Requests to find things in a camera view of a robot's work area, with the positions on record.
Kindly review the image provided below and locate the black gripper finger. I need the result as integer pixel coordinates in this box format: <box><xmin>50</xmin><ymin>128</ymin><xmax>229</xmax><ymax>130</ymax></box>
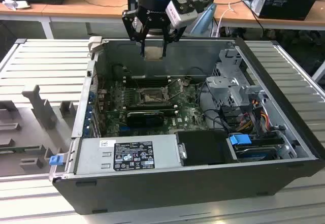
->
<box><xmin>162</xmin><ymin>25</ymin><xmax>187</xmax><ymax>57</ymax></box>
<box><xmin>122</xmin><ymin>9</ymin><xmax>152</xmax><ymax>57</ymax></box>

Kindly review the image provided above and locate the silver CPU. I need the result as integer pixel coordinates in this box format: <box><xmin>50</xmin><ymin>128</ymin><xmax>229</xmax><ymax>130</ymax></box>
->
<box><xmin>144</xmin><ymin>46</ymin><xmax>165</xmax><ymax>62</ymax></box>

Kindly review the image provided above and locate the CPU socket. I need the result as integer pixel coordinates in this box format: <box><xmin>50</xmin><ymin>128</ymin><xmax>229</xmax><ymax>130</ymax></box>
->
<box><xmin>138</xmin><ymin>86</ymin><xmax>170</xmax><ymax>105</ymax></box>

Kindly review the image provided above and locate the black drive bay cover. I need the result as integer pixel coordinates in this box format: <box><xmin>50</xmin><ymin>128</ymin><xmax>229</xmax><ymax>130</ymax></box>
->
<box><xmin>175</xmin><ymin>130</ymin><xmax>240</xmax><ymax>168</ymax></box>

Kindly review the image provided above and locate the pale blue teach pendant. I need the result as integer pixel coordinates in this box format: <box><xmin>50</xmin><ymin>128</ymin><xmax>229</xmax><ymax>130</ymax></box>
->
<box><xmin>189</xmin><ymin>4</ymin><xmax>217</xmax><ymax>38</ymax></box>

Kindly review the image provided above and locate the wooden desk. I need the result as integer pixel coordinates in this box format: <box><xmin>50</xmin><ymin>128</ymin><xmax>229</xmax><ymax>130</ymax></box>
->
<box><xmin>212</xmin><ymin>0</ymin><xmax>325</xmax><ymax>31</ymax></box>
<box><xmin>0</xmin><ymin>0</ymin><xmax>139</xmax><ymax>40</ymax></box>

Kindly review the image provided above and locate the green motherboard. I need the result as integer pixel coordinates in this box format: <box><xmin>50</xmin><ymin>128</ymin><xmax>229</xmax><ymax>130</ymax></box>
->
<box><xmin>95</xmin><ymin>78</ymin><xmax>212</xmax><ymax>138</ymax></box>

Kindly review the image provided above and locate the metal disk bay cage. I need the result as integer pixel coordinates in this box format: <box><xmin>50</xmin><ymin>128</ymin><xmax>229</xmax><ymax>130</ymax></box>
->
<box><xmin>205</xmin><ymin>48</ymin><xmax>266</xmax><ymax>109</ymax></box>

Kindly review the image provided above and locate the black RAM stick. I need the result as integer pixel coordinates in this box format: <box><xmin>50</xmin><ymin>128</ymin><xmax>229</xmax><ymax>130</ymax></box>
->
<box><xmin>123</xmin><ymin>101</ymin><xmax>179</xmax><ymax>114</ymax></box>

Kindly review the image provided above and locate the black graphics card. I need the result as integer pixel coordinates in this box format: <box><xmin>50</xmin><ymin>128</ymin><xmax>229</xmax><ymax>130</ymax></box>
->
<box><xmin>125</xmin><ymin>110</ymin><xmax>166</xmax><ymax>129</ymax></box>

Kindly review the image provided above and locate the black desktop computer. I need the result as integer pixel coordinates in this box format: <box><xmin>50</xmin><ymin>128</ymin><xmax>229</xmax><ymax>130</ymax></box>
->
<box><xmin>240</xmin><ymin>0</ymin><xmax>319</xmax><ymax>21</ymax></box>

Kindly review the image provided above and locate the crumpled white paper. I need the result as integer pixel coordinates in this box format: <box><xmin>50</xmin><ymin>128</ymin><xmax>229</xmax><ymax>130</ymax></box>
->
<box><xmin>2</xmin><ymin>0</ymin><xmax>31</xmax><ymax>11</ymax></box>

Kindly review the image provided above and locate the blue disk carrier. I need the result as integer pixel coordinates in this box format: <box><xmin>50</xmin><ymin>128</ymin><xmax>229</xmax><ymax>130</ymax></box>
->
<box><xmin>228</xmin><ymin>133</ymin><xmax>252</xmax><ymax>153</ymax></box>

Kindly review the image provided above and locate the silver power supply unit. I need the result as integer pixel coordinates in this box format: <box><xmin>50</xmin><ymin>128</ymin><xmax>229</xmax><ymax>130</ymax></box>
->
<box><xmin>74</xmin><ymin>134</ymin><xmax>183</xmax><ymax>176</ymax></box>

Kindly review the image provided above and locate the hard disk drive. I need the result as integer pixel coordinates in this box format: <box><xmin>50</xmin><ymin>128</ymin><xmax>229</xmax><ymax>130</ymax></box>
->
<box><xmin>235</xmin><ymin>145</ymin><xmax>278</xmax><ymax>163</ymax></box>

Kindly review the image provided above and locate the white table leg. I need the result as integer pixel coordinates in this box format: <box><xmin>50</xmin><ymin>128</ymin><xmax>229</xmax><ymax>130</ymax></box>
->
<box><xmin>311</xmin><ymin>61</ymin><xmax>325</xmax><ymax>83</ymax></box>

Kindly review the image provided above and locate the blue case latch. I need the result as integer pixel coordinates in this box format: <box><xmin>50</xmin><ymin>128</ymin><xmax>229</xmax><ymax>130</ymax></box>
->
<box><xmin>49</xmin><ymin>154</ymin><xmax>63</xmax><ymax>166</ymax></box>

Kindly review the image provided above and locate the black open PC case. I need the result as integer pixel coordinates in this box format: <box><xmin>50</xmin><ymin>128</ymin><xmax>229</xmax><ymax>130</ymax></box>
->
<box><xmin>48</xmin><ymin>36</ymin><xmax>325</xmax><ymax>216</ymax></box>

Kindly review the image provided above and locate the green RAM stick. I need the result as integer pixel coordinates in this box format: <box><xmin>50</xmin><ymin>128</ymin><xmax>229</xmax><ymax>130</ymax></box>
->
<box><xmin>0</xmin><ymin>146</ymin><xmax>41</xmax><ymax>155</ymax></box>

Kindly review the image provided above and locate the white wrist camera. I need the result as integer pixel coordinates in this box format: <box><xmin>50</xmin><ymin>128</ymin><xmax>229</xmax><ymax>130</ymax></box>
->
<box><xmin>166</xmin><ymin>0</ymin><xmax>199</xmax><ymax>29</ymax></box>

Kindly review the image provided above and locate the grey case hinge bracket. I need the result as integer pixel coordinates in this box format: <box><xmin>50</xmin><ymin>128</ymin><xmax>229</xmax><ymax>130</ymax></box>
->
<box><xmin>87</xmin><ymin>36</ymin><xmax>103</xmax><ymax>62</ymax></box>

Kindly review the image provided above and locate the white cable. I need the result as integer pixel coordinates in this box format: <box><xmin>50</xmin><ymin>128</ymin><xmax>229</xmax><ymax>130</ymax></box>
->
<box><xmin>210</xmin><ymin>2</ymin><xmax>235</xmax><ymax>37</ymax></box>

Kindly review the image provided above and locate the black power cable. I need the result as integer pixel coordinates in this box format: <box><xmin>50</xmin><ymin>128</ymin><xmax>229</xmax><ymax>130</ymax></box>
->
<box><xmin>240</xmin><ymin>0</ymin><xmax>265</xmax><ymax>29</ymax></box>

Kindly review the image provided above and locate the red yellow wire bundle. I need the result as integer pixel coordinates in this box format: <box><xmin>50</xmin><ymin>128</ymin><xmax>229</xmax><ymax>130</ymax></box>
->
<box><xmin>238</xmin><ymin>111</ymin><xmax>270</xmax><ymax>134</ymax></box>

